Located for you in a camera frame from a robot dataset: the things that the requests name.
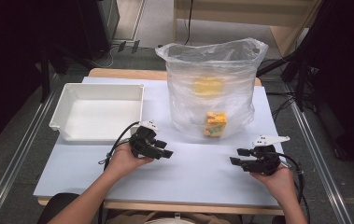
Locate person's beige clothing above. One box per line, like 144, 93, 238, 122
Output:
106, 209, 244, 224

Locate person's left hand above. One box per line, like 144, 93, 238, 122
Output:
104, 143, 155, 181

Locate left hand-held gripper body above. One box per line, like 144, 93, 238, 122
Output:
129, 120, 163, 161

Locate black hanging cable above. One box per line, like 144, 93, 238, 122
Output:
183, 0, 194, 47

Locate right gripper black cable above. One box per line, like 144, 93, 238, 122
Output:
276, 151, 311, 224

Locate wooden table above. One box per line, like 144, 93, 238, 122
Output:
37, 67, 286, 217

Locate black metal stand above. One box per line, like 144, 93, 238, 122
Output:
255, 50, 314, 112
38, 40, 99, 105

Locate clear plastic bag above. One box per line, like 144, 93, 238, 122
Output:
154, 36, 269, 140

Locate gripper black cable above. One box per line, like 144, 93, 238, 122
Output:
98, 120, 141, 172
276, 151, 311, 224

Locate black cabinet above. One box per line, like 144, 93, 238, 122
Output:
78, 0, 120, 61

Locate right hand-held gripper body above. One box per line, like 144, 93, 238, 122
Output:
241, 135, 290, 176

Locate white floor cable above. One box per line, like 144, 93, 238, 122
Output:
90, 43, 121, 69

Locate wooden shelf unit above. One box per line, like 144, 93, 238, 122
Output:
173, 0, 322, 59

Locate yellow snack packet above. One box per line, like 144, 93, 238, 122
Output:
192, 77, 224, 97

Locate person's right hand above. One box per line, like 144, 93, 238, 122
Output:
249, 163, 296, 202

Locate yellow carton box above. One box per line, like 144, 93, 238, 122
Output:
203, 111, 229, 138

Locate white plastic bin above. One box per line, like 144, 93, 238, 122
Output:
49, 82, 146, 143

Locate black chair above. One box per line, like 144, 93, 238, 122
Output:
36, 192, 80, 224

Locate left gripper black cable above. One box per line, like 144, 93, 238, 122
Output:
98, 120, 141, 172

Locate black floor cables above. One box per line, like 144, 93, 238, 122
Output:
266, 90, 318, 123

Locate metal floor rail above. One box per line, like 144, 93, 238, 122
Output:
281, 82, 353, 224
0, 74, 61, 224

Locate white table board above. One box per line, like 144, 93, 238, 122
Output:
33, 76, 290, 209

